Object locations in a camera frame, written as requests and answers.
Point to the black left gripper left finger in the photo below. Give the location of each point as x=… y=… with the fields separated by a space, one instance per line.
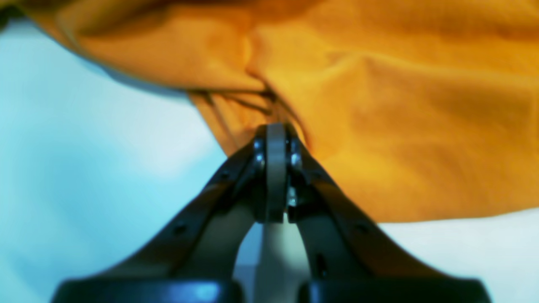
x=192 y=259

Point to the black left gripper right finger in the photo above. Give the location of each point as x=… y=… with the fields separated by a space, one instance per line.
x=351 y=259

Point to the orange t-shirt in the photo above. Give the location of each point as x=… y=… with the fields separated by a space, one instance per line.
x=419 y=109

